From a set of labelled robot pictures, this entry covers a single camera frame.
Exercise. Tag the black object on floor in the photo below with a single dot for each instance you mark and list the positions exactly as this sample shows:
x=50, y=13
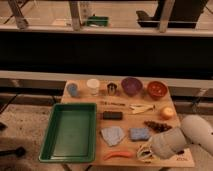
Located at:
x=19, y=152

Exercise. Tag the light blue folded cloth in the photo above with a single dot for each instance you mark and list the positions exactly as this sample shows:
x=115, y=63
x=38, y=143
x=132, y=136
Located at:
x=113, y=135

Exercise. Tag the purple bowl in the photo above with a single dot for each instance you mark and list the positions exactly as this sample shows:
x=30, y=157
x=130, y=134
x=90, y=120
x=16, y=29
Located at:
x=131, y=86

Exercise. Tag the blue sponge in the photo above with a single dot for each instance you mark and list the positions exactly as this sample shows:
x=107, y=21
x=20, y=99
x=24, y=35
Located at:
x=139, y=134

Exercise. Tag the orange-red bowl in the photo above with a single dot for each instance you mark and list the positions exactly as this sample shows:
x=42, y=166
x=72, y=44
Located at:
x=157, y=90

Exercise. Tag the metal binder clip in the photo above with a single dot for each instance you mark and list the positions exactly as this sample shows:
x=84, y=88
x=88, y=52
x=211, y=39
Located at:
x=145, y=157

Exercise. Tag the orange-red chili pepper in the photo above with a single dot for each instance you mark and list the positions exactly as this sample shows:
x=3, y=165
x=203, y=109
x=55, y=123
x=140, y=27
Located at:
x=125, y=154

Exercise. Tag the small metal cup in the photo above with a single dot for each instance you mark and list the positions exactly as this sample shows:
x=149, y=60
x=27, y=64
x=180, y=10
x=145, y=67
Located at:
x=112, y=88

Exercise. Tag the black machine in background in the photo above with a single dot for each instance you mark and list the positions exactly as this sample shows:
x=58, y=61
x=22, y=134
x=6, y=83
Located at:
x=185, y=14

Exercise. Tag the grey covered gripper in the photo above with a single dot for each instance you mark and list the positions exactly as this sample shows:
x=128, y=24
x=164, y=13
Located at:
x=164, y=145

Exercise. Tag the dark grape bunch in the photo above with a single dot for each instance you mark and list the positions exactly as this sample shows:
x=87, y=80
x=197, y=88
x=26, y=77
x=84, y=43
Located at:
x=157, y=127

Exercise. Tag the blue plastic cup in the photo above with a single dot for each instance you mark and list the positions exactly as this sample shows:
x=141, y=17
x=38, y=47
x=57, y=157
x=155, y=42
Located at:
x=72, y=89

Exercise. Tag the yellow-orange round fruit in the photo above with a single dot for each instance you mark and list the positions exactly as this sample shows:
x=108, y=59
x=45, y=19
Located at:
x=167, y=113

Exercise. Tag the cream plastic banana peel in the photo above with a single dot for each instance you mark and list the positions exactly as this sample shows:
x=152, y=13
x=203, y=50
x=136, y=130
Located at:
x=136, y=109

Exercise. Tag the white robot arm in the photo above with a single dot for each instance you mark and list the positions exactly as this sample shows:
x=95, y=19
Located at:
x=192, y=129

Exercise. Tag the green box in background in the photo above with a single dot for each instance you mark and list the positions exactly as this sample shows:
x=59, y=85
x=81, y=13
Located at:
x=97, y=20

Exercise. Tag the green plastic tray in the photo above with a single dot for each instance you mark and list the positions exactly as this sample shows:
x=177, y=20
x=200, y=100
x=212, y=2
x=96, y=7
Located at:
x=70, y=136

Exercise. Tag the black eraser block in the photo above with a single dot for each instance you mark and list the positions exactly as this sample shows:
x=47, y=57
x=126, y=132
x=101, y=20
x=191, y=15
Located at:
x=112, y=115

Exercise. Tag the brown stick tool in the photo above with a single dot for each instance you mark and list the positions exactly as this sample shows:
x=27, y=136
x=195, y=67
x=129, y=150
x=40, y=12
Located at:
x=112, y=103

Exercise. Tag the white plastic cup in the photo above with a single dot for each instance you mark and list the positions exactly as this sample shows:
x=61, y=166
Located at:
x=93, y=85

